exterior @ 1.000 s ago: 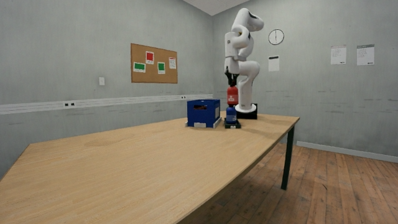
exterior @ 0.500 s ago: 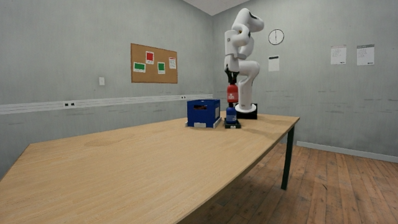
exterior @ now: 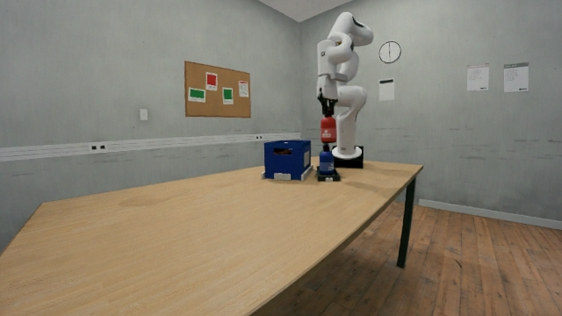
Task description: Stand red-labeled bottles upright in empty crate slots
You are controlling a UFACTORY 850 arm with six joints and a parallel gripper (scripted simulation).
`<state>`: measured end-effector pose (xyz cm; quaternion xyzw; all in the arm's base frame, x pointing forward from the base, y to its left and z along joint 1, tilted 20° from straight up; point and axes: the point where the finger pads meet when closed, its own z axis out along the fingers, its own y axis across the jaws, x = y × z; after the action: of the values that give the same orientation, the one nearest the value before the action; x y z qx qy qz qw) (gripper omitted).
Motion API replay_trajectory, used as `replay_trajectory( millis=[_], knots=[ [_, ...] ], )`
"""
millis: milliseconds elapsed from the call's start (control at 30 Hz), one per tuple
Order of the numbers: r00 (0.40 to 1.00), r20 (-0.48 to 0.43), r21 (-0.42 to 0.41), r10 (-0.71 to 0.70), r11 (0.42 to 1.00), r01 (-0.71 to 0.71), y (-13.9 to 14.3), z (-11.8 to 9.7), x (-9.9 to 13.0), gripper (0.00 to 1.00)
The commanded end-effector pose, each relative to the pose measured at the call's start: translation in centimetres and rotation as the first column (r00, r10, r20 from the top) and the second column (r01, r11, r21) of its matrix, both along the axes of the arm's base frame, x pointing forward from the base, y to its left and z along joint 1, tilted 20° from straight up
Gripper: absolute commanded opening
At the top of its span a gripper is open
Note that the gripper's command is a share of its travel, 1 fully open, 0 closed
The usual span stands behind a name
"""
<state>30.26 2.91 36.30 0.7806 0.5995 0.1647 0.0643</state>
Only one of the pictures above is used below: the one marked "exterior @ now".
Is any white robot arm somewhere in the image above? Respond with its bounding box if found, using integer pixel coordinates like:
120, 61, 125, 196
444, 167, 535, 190
318, 12, 374, 160

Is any blue bottle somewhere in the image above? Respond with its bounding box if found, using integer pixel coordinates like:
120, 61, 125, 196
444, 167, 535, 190
320, 144, 334, 176

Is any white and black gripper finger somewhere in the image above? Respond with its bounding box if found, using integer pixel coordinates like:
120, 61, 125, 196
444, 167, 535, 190
328, 99, 338, 115
317, 90, 328, 115

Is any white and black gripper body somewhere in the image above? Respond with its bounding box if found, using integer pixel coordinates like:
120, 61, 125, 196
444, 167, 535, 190
317, 75, 338, 100

